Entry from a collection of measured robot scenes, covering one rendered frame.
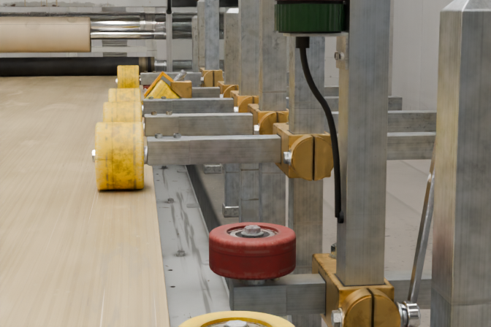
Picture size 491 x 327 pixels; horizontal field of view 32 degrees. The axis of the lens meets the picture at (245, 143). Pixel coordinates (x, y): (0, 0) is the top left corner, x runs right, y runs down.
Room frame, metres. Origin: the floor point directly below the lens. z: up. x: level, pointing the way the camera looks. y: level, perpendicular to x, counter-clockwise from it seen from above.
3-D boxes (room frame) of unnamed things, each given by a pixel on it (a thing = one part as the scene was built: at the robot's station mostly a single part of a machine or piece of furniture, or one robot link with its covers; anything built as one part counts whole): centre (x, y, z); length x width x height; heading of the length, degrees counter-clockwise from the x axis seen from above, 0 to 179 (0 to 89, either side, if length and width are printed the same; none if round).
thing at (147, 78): (2.27, 0.06, 0.95); 0.50 x 0.04 x 0.04; 97
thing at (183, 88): (1.76, 0.16, 0.95); 0.10 x 0.04 x 0.10; 97
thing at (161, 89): (1.76, 0.18, 0.93); 0.09 x 0.08 x 0.09; 97
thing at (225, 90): (1.76, 0.03, 0.95); 0.14 x 0.06 x 0.05; 7
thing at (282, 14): (0.74, -0.05, 1.10); 0.06 x 0.06 x 0.02
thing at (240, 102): (1.51, 0.00, 0.95); 0.14 x 0.06 x 0.05; 7
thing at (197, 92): (1.79, -0.07, 0.95); 0.36 x 0.03 x 0.03; 97
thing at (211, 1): (2.23, 0.09, 0.92); 0.04 x 0.04 x 0.48; 7
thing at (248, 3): (1.49, -0.01, 0.90); 0.04 x 0.04 x 0.48; 7
